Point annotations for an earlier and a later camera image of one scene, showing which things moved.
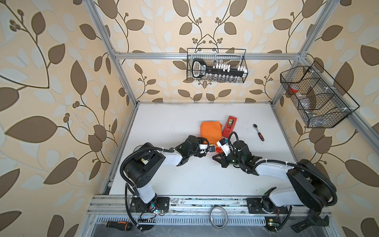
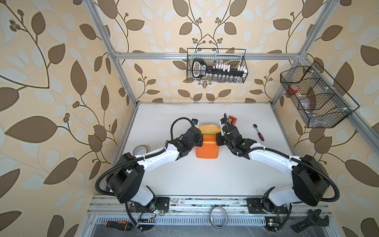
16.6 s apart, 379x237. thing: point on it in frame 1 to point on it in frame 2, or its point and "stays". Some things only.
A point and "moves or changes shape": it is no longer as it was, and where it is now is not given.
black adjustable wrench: x=315 y=218 stays
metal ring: x=210 y=217 stays
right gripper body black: x=233 y=159 to x=221 y=140
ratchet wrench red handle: x=255 y=126 stays
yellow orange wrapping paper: x=212 y=131 moves or changes shape
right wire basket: x=322 y=102 stays
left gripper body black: x=196 y=151 to x=199 y=141
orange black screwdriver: x=121 y=225 stays
